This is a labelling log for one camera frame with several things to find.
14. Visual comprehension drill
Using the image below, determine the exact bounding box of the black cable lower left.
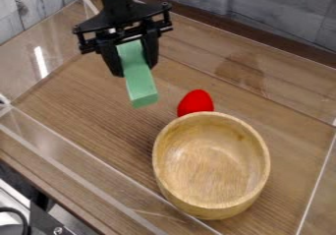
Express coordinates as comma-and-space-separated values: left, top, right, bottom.
0, 206, 33, 235

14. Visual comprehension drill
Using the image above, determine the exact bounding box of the black metal mount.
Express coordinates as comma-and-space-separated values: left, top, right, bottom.
30, 203, 75, 235

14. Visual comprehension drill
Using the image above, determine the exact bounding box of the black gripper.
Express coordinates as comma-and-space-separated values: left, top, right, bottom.
73, 0, 173, 78

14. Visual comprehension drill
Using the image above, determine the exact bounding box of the light wooden bowl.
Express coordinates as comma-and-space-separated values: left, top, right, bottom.
153, 112, 271, 220

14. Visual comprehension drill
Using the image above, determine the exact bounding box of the clear acrylic corner bracket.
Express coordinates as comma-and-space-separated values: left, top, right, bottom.
83, 0, 99, 18

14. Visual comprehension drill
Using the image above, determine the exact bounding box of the green rectangular block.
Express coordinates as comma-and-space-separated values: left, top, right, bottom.
118, 40, 159, 108

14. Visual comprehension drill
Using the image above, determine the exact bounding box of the red egg-shaped ball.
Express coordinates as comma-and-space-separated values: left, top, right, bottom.
178, 89, 214, 117

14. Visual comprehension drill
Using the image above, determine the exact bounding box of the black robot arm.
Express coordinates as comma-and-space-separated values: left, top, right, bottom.
73, 0, 174, 78

